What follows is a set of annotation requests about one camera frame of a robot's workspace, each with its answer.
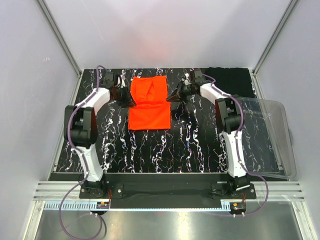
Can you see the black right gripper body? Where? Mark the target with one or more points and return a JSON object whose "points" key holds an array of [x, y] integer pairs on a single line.
{"points": [[185, 91]]}

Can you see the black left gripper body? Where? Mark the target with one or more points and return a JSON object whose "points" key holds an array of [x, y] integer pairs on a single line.
{"points": [[121, 94]]}

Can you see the orange t shirt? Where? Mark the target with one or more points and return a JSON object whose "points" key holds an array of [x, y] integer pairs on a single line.
{"points": [[152, 110]]}

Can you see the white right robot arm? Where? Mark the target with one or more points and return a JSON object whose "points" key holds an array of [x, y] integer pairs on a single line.
{"points": [[229, 120]]}

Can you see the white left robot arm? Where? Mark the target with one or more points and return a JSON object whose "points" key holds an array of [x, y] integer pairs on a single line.
{"points": [[81, 129]]}

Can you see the folded black t shirt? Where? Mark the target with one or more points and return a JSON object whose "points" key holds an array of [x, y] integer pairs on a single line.
{"points": [[234, 81]]}

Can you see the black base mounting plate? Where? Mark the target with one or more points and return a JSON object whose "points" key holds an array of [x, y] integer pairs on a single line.
{"points": [[217, 181]]}

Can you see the clear plastic bin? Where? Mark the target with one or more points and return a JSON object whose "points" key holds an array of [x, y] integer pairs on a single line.
{"points": [[266, 141]]}

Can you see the left orange connector block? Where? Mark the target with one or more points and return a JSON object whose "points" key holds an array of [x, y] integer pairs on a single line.
{"points": [[102, 205]]}

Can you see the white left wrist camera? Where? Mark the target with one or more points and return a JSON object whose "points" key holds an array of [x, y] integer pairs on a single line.
{"points": [[119, 81]]}

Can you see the left aluminium frame post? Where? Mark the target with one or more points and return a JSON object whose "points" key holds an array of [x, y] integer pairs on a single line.
{"points": [[58, 35]]}

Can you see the aluminium frame post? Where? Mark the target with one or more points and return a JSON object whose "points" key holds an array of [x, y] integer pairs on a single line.
{"points": [[58, 35], [276, 34]]}

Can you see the slotted cable duct rail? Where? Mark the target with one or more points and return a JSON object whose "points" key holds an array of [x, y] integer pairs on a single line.
{"points": [[69, 205]]}

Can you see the right aluminium frame post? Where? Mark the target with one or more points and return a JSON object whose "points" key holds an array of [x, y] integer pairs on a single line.
{"points": [[276, 34]]}

